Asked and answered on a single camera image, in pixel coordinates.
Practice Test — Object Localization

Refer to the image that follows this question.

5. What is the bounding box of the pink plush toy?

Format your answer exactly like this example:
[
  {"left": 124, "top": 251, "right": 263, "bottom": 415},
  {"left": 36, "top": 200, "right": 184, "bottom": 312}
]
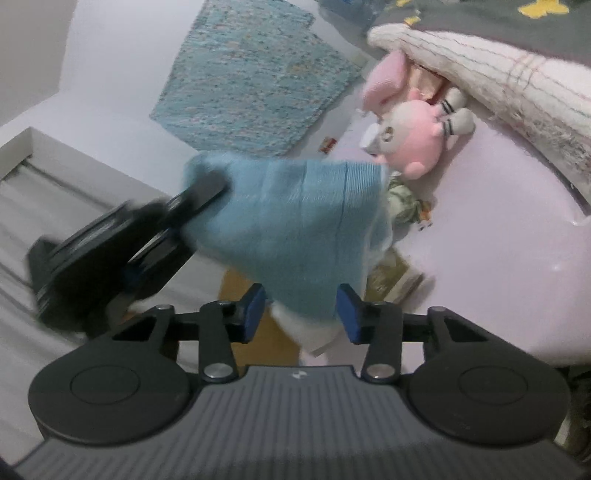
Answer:
[{"left": 360, "top": 48, "right": 476, "bottom": 178}]

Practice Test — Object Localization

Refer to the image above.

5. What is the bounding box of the light blue towel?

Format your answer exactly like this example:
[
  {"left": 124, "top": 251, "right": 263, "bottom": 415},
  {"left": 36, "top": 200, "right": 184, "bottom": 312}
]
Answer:
[{"left": 182, "top": 152, "right": 393, "bottom": 324}]

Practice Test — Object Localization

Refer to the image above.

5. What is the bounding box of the pale curtain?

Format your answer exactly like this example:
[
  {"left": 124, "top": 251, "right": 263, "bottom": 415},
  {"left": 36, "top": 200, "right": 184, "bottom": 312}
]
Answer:
[{"left": 0, "top": 152, "right": 259, "bottom": 462}]

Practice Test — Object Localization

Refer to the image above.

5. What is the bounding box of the teal patterned rug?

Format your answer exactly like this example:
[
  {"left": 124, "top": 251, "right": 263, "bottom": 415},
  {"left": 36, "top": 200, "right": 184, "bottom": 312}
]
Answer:
[{"left": 150, "top": 0, "right": 365, "bottom": 158}]

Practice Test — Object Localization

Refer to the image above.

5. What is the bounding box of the pink balloon print sheet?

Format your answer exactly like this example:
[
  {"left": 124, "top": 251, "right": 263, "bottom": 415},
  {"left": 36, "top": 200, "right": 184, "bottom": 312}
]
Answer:
[{"left": 295, "top": 111, "right": 591, "bottom": 370}]

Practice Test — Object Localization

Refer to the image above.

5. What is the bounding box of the grey blanket with yellow stars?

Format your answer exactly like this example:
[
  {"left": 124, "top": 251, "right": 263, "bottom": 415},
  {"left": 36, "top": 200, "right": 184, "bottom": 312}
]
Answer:
[{"left": 369, "top": 0, "right": 591, "bottom": 65}]

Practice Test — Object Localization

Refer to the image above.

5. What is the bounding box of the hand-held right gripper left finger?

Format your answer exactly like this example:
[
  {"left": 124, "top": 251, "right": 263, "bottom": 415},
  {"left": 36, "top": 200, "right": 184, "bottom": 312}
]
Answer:
[{"left": 111, "top": 282, "right": 267, "bottom": 383}]

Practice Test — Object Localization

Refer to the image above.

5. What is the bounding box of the green and white floral cloth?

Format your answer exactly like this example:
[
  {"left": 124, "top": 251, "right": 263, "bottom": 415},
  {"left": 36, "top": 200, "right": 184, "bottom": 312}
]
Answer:
[{"left": 385, "top": 173, "right": 437, "bottom": 229}]

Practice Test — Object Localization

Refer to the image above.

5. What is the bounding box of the white checked quilt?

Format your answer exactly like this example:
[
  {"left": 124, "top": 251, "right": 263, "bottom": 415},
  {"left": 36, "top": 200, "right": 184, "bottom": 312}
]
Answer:
[{"left": 367, "top": 21, "right": 591, "bottom": 208}]

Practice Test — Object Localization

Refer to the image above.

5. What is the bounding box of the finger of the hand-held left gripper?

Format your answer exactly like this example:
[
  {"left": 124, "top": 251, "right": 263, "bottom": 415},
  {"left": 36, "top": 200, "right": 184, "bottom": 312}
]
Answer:
[
  {"left": 122, "top": 226, "right": 197, "bottom": 305},
  {"left": 168, "top": 171, "right": 232, "bottom": 222}
]

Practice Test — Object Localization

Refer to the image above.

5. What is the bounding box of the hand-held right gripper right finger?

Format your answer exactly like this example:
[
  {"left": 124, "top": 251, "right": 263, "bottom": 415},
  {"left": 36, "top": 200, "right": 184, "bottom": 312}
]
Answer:
[{"left": 336, "top": 282, "right": 485, "bottom": 384}]

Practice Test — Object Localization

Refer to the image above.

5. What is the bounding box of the gold foil box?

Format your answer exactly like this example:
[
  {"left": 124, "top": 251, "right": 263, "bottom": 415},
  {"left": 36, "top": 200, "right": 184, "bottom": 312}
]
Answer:
[{"left": 365, "top": 247, "right": 426, "bottom": 305}]

